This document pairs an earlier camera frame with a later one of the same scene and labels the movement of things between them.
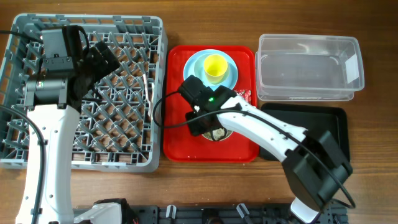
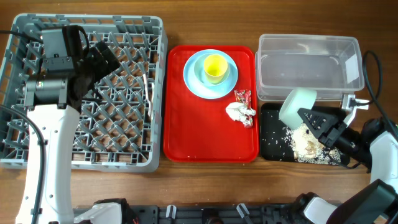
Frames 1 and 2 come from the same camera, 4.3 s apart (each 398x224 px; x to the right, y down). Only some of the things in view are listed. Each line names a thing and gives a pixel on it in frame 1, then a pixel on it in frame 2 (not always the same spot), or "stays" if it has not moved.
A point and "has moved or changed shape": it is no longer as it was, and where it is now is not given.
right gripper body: (197, 126) to (347, 140)
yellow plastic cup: (215, 67) stays
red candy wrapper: (247, 94) stays
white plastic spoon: (152, 108) stays
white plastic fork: (150, 107) stays
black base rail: (227, 214) stays
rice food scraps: (218, 133) has moved or changed shape
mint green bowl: (208, 135) to (298, 98)
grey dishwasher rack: (119, 127) stays
